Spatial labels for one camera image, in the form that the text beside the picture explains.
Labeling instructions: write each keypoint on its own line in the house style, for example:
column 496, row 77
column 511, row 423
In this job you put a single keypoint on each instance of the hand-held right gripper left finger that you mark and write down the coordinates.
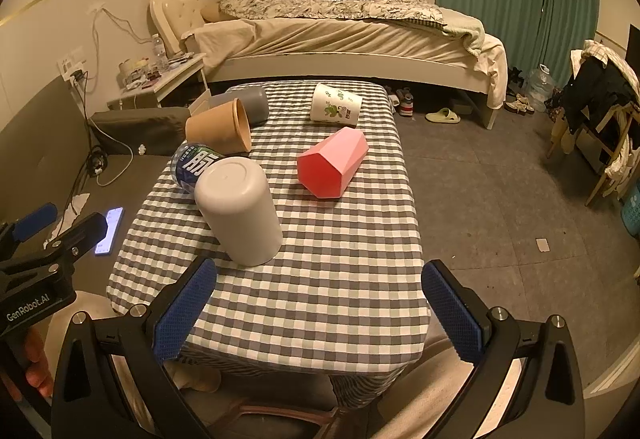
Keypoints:
column 184, row 311

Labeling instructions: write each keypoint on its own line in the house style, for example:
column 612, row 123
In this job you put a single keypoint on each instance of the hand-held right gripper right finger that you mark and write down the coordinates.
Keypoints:
column 454, row 314

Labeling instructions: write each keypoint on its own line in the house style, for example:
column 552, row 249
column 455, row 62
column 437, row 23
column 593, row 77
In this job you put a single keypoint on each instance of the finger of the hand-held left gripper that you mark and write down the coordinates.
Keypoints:
column 80, row 233
column 35, row 221

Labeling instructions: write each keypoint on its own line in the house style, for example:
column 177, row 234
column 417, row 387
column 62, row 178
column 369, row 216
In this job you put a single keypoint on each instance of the large plain white cup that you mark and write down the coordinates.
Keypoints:
column 240, row 214

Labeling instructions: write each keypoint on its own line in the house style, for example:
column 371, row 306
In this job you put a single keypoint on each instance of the brown paper cup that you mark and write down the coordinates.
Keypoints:
column 215, row 125

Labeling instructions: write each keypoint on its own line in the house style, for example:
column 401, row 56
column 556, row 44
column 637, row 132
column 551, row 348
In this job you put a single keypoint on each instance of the pink faceted cup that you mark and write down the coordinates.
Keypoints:
column 325, row 164

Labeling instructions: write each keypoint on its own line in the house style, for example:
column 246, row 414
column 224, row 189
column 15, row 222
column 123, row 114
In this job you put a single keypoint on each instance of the grey plastic cup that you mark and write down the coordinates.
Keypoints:
column 256, row 104

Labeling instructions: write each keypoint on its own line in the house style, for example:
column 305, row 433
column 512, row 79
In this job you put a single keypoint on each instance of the white cup with green print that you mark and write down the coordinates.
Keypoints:
column 335, row 106

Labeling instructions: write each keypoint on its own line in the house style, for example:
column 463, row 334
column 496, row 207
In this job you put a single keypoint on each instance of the person's left hand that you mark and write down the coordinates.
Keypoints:
column 31, row 364

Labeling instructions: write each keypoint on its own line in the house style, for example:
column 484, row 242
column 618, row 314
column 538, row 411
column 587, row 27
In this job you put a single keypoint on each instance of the crumpled white tissue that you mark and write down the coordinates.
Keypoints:
column 70, row 215

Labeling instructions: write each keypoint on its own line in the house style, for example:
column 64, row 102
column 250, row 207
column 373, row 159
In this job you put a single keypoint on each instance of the lit smartphone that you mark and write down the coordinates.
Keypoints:
column 111, row 229

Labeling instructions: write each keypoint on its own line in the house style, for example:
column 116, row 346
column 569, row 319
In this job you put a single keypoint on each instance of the person's left leg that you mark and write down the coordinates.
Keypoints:
column 192, row 376

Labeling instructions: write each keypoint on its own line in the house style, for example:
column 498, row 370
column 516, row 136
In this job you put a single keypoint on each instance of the person's leg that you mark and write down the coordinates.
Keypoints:
column 192, row 376
column 430, row 394

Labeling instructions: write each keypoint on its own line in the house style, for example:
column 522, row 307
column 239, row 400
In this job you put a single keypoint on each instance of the power strip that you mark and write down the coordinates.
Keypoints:
column 98, row 163

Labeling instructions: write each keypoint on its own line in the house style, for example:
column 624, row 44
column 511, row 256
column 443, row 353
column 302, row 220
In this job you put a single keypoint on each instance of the person's right leg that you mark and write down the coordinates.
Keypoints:
column 430, row 394

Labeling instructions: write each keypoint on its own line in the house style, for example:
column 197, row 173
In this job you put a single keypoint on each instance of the paper scrap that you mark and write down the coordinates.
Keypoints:
column 543, row 245

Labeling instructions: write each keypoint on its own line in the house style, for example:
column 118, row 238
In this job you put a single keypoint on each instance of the dark grey cushion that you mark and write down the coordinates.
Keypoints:
column 140, row 129

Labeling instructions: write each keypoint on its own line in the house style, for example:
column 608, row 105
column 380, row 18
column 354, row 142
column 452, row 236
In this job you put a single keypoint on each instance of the blue label plastic bottle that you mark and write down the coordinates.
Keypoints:
column 192, row 164

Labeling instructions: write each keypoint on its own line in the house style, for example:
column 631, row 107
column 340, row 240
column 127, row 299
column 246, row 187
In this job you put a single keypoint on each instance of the table with checked cloth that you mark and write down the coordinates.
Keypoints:
column 325, row 279

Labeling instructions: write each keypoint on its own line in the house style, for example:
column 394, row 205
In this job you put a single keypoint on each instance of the brown wooden stool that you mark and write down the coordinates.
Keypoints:
column 280, row 421

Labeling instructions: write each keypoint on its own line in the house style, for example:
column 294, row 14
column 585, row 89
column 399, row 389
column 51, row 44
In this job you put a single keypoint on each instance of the toiletries pile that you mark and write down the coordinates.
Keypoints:
column 132, row 71

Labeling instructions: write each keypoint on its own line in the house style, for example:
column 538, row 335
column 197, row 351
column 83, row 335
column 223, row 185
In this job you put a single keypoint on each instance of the white box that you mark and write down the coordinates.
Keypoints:
column 199, row 103

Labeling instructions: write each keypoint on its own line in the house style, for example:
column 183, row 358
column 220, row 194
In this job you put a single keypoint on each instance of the white nightstand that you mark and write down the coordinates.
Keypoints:
column 175, row 79

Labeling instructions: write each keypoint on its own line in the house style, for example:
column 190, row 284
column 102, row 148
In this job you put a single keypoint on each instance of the clear water bottle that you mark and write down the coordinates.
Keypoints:
column 160, row 54

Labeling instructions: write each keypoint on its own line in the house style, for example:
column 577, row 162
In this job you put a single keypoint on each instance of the pale green slipper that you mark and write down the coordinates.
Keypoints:
column 442, row 116

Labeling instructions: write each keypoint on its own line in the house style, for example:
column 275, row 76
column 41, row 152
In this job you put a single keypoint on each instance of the blue laundry basket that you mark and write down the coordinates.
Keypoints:
column 632, row 211

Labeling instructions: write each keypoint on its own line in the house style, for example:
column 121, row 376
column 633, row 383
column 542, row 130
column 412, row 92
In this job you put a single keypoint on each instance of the pair of grey sneakers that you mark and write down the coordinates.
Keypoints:
column 402, row 101

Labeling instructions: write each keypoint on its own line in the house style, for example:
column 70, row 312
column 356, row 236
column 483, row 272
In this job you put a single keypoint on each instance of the pair of white shoes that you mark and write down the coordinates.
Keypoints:
column 519, row 104

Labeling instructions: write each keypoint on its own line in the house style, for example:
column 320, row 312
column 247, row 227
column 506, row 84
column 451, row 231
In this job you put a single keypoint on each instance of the wooden chair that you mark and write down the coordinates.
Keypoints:
column 607, row 154

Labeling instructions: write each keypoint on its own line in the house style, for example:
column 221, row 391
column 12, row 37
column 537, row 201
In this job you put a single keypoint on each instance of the white tufted headboard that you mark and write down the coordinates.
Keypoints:
column 172, row 14

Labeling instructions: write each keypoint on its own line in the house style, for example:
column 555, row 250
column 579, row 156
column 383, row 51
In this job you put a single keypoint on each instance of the large clear water jug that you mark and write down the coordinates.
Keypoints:
column 541, row 86

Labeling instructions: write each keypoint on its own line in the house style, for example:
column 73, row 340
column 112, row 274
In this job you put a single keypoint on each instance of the bed with beige sheets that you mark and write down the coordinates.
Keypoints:
column 350, row 69

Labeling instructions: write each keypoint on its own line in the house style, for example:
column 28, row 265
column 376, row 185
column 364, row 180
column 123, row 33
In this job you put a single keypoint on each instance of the dark jacket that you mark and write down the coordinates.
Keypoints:
column 600, row 89

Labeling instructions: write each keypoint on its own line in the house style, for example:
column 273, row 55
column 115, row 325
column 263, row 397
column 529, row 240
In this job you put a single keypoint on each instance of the beige bedsheet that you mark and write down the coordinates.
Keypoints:
column 325, row 36

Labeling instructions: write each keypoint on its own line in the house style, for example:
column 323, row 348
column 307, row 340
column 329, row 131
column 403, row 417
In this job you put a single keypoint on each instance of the white wall socket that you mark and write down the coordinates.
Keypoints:
column 70, row 64

